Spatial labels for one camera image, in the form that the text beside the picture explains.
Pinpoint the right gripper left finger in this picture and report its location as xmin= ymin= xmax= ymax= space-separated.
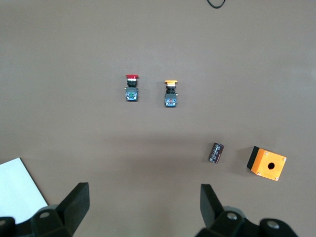
xmin=55 ymin=182 xmax=90 ymax=237

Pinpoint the orange button enclosure box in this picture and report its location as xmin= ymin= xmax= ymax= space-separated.
xmin=246 ymin=146 xmax=287 ymax=182

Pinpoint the grey white plastic bin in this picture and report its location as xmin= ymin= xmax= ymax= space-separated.
xmin=0 ymin=158 xmax=49 ymax=225

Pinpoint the thin black looped cable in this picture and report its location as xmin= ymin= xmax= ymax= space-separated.
xmin=206 ymin=0 xmax=227 ymax=9

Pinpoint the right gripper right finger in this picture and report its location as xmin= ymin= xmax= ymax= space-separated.
xmin=200 ymin=184 xmax=226 ymax=232

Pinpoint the red mushroom push button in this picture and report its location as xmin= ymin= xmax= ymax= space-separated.
xmin=125 ymin=74 xmax=139 ymax=103

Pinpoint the dark cylindrical capacitor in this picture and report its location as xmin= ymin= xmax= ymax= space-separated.
xmin=208 ymin=142 xmax=225 ymax=164

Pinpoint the yellow mushroom push button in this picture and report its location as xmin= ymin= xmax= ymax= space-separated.
xmin=164 ymin=79 xmax=179 ymax=108

